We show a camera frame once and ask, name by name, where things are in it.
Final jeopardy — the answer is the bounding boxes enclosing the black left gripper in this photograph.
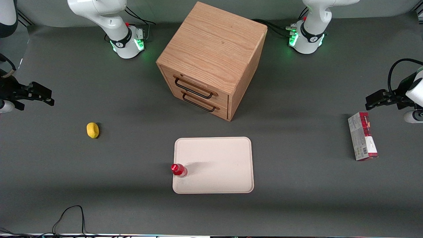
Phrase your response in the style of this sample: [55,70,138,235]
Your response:
[365,72,417,111]

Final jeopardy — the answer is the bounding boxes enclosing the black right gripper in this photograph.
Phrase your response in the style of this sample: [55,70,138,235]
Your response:
[0,76,55,111]

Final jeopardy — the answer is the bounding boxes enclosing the red coke bottle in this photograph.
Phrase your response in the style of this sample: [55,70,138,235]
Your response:
[171,163,188,178]

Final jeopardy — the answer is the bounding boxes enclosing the beige rectangular tray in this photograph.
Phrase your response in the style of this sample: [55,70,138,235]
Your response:
[172,137,254,194]

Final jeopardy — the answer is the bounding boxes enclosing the grey and red carton box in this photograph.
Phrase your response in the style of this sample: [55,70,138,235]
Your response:
[348,112,379,161]

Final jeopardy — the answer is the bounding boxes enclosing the yellow lemon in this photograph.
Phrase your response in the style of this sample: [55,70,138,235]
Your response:
[87,122,99,139]

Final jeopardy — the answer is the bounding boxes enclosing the dark grey table mat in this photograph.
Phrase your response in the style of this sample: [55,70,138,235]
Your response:
[0,13,423,236]

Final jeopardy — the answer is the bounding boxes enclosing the wooden drawer front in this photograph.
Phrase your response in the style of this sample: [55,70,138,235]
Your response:
[166,86,229,120]
[160,65,229,110]

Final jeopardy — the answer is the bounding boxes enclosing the wooden drawer cabinet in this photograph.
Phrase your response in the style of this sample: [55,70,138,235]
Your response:
[156,1,268,122]

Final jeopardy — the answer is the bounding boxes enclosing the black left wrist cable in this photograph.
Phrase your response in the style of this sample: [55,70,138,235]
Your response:
[388,58,423,97]

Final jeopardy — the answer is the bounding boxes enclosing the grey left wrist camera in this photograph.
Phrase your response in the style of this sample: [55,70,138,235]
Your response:
[403,110,423,124]

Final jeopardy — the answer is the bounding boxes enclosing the black right arm base cables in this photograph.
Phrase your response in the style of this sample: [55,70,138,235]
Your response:
[124,5,158,42]

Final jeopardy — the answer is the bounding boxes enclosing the black arm base cables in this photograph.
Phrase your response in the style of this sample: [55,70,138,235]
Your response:
[252,7,310,38]
[124,5,158,42]

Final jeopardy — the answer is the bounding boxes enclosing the black looped floor cable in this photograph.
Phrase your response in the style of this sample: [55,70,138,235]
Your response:
[51,205,99,237]

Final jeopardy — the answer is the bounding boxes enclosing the black left arm base cables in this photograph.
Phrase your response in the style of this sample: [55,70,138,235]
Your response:
[252,7,310,38]

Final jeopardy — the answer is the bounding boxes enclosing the black metal drawer handle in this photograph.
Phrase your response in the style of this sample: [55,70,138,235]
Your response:
[182,93,217,112]
[174,77,214,99]

